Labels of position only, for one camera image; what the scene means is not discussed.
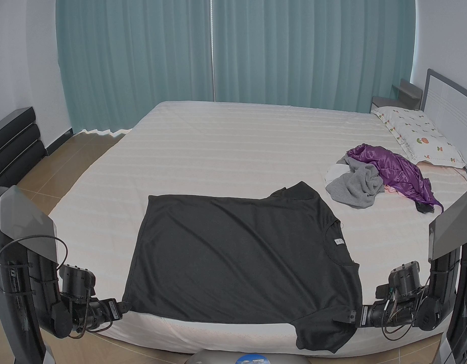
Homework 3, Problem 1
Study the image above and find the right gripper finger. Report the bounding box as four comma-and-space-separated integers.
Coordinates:
333, 309, 359, 325

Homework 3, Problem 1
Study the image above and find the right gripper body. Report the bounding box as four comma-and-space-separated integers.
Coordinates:
356, 302, 391, 330

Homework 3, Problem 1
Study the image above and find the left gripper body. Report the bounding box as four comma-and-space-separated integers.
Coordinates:
94, 297, 125, 324

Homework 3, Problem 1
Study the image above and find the black T-shirt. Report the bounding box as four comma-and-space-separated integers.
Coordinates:
122, 181, 362, 354

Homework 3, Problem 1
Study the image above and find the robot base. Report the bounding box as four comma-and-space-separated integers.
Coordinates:
186, 351, 308, 364

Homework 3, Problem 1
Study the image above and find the bed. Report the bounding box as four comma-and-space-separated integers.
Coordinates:
48, 68, 467, 355

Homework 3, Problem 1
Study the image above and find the grey knit garment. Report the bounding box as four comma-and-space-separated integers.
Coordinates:
325, 158, 386, 210

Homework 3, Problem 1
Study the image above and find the white garment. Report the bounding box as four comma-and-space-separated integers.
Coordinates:
325, 162, 352, 185

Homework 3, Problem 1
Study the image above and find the purple satin garment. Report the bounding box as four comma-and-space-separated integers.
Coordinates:
347, 144, 444, 210

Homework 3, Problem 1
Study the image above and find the white printed pillow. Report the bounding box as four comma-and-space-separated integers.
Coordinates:
372, 106, 467, 167

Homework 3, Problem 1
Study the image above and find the black chest of drawers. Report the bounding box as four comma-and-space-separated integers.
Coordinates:
0, 106, 47, 189

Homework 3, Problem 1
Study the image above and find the grey bedside table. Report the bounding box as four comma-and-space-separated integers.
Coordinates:
371, 78, 424, 111

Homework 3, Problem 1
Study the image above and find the blue-green curtain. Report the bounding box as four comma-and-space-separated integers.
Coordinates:
211, 0, 416, 112
56, 0, 215, 134

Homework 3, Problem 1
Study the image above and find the black cable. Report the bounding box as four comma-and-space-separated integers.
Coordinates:
0, 235, 69, 277

